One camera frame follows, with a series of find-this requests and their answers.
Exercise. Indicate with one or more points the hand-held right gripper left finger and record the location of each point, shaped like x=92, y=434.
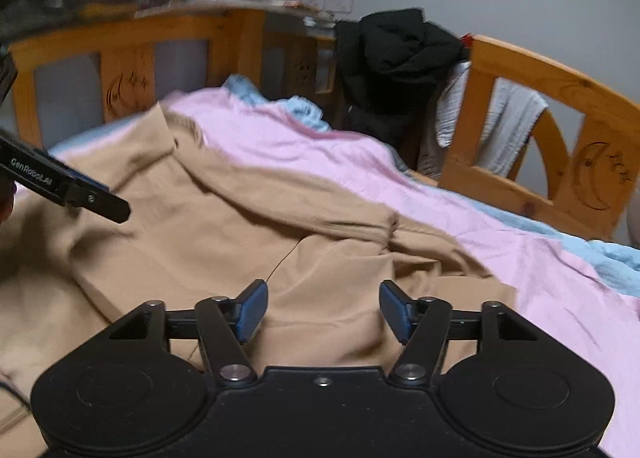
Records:
x=252, y=308

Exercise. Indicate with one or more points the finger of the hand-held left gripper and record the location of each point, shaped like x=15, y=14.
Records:
x=102, y=205
x=90, y=182

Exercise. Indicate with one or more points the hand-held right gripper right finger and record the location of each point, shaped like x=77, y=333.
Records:
x=392, y=310

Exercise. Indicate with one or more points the tan zip jacket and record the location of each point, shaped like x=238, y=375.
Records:
x=225, y=248

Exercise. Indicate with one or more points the light blue mattress sheet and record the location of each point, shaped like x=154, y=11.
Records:
x=100, y=136

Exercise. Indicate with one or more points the pink floral bed quilt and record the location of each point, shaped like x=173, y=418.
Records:
x=450, y=218

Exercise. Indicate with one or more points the light blue blanket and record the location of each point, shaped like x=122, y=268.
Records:
x=590, y=258

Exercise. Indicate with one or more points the white muslin cloth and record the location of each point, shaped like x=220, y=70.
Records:
x=505, y=133

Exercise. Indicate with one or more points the black padded jacket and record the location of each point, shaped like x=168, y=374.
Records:
x=395, y=68

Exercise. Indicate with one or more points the wooden bed frame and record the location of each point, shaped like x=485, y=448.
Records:
x=520, y=88

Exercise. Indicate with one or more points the red wall ornament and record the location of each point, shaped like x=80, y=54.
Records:
x=467, y=40

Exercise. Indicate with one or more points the white wall certificate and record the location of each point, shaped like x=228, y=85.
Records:
x=314, y=1
x=341, y=0

